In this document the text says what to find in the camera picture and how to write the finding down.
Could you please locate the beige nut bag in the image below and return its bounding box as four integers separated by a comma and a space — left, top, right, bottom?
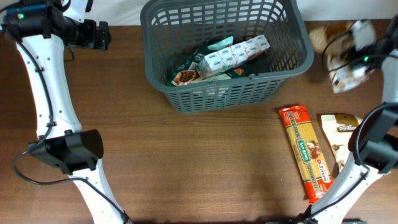
308, 20, 376, 93

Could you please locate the green snack bag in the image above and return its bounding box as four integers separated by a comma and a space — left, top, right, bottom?
167, 40, 252, 86

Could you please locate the white tissue pack row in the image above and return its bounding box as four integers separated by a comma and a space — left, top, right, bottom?
197, 34, 271, 80

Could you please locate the teal wet wipes pack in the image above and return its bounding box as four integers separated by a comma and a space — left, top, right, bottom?
207, 36, 234, 51

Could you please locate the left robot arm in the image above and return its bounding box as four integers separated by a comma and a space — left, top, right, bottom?
1, 0, 131, 223

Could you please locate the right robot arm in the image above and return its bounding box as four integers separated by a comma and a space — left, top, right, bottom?
297, 17, 397, 223

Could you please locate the beige flour bag lower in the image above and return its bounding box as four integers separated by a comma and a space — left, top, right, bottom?
320, 113, 363, 172

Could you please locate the grey plastic basket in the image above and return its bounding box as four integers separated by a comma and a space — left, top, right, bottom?
140, 0, 314, 113

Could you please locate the orange spaghetti packet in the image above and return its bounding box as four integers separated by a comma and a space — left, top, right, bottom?
279, 105, 333, 204

